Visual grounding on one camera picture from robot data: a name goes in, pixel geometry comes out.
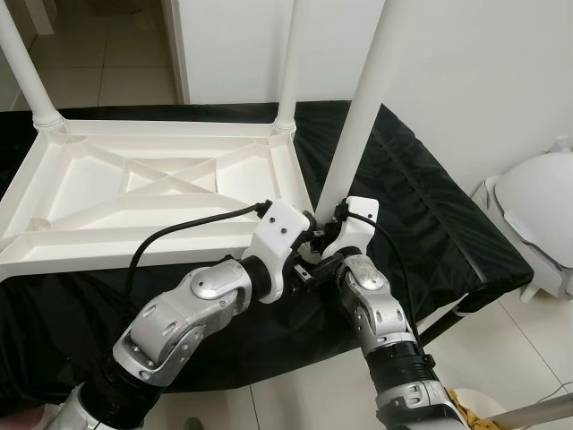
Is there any white plastic table top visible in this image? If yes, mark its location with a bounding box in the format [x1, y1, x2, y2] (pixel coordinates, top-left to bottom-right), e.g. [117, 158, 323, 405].
[0, 116, 314, 283]

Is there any black table cloth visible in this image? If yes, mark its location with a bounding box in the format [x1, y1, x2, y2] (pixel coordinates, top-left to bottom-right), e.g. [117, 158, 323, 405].
[0, 101, 535, 400]

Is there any yellow cloth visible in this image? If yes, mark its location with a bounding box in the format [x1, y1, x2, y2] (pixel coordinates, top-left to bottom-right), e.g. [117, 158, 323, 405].
[448, 390, 489, 430]

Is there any white plastic chair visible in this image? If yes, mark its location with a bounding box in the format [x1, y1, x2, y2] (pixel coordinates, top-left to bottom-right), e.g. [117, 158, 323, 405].
[483, 150, 573, 301]

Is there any white round bowl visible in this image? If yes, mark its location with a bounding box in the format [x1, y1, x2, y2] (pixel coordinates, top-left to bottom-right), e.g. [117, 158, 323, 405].
[448, 387, 511, 430]

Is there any grey metal pole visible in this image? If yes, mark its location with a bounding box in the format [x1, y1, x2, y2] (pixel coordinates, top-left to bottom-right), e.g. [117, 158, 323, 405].
[488, 394, 573, 429]

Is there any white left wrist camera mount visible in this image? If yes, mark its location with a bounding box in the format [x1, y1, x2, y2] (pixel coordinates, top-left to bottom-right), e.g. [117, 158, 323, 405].
[242, 200, 312, 305]

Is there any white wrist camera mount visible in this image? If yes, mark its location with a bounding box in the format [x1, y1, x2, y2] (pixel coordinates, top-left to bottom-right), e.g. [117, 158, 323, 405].
[318, 197, 380, 265]
[242, 200, 312, 305]

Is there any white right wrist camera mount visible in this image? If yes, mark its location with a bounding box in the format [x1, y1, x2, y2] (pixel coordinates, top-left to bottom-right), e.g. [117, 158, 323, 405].
[318, 197, 380, 265]

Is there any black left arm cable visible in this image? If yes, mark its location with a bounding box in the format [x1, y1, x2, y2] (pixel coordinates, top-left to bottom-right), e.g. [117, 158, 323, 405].
[128, 202, 271, 292]

